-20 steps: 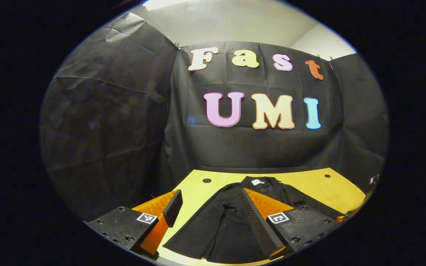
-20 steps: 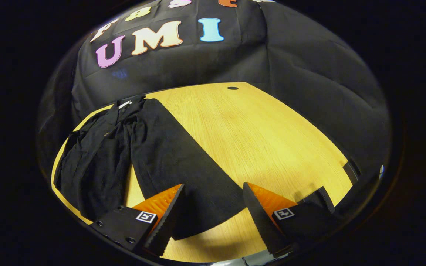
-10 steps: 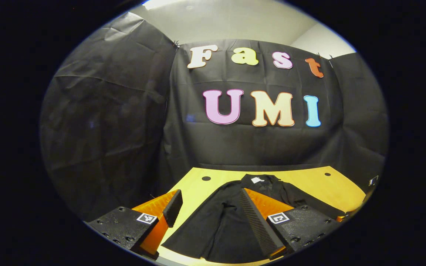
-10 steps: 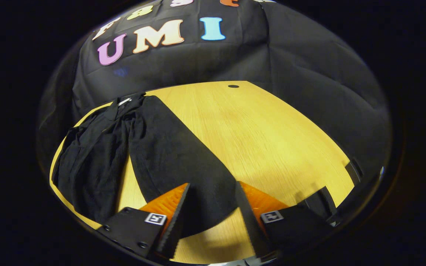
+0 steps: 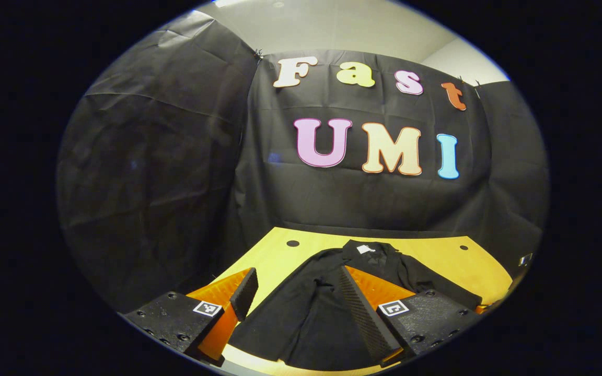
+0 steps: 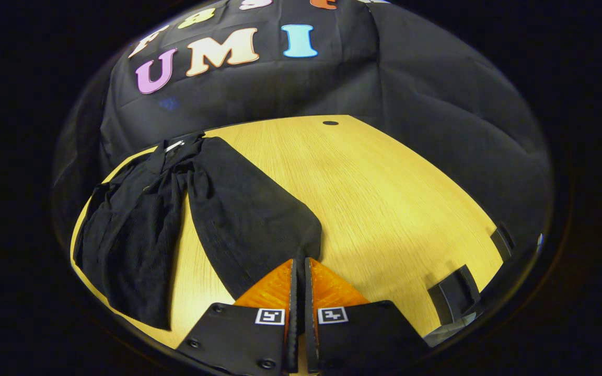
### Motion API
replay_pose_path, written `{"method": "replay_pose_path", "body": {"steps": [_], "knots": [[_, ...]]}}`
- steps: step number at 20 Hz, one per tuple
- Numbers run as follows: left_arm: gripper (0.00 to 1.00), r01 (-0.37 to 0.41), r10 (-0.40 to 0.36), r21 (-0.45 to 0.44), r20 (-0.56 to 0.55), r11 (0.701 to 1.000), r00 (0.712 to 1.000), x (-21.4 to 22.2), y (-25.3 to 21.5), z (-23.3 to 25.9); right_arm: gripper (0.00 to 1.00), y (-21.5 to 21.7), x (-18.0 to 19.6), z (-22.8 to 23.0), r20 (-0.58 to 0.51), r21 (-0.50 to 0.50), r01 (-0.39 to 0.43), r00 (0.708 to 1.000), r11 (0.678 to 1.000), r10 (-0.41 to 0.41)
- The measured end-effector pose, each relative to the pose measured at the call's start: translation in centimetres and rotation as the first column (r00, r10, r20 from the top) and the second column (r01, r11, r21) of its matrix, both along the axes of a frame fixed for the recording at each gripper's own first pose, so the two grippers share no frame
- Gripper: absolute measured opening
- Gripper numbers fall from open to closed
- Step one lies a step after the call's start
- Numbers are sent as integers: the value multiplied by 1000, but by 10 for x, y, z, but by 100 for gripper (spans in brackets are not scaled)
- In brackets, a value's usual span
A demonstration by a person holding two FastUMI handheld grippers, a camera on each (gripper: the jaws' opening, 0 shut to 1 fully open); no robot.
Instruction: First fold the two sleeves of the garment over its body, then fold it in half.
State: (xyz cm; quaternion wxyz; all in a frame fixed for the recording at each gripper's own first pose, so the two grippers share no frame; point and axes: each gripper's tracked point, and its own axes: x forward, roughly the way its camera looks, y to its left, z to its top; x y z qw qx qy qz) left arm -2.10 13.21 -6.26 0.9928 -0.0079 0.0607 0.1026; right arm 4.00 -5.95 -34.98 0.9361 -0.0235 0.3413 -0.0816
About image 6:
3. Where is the black backdrop cloth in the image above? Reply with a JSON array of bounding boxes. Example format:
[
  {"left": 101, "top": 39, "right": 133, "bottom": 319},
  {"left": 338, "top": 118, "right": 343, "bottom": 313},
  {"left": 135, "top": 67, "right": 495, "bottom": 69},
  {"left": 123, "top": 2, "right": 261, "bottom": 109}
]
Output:
[{"left": 53, "top": 0, "right": 552, "bottom": 262}]

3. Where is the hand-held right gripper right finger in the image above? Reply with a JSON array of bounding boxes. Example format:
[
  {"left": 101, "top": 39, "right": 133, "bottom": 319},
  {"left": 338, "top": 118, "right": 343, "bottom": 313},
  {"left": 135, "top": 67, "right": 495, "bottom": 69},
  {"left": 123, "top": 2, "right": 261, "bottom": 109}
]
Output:
[{"left": 304, "top": 257, "right": 430, "bottom": 374}]

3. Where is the black buttoned garment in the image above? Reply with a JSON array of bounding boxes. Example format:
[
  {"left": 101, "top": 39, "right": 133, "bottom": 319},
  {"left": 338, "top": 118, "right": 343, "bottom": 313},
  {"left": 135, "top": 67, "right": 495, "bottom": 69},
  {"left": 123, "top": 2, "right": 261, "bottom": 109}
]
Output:
[{"left": 74, "top": 133, "right": 323, "bottom": 331}]

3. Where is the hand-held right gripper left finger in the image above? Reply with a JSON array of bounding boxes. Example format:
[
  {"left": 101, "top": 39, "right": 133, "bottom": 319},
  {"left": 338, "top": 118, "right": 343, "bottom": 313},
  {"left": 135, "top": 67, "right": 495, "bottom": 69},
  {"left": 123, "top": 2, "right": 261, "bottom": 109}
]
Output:
[{"left": 176, "top": 258, "right": 299, "bottom": 376}]

